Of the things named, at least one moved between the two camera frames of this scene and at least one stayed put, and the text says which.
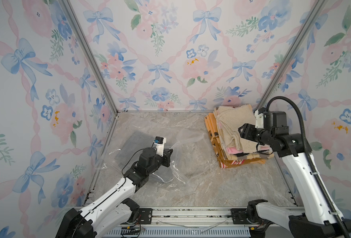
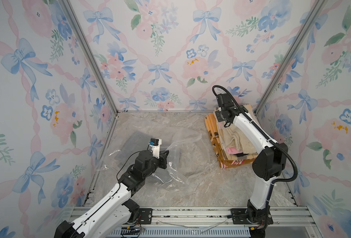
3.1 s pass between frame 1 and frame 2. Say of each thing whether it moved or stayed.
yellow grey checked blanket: stayed
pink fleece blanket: stayed
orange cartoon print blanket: stayed
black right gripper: moved
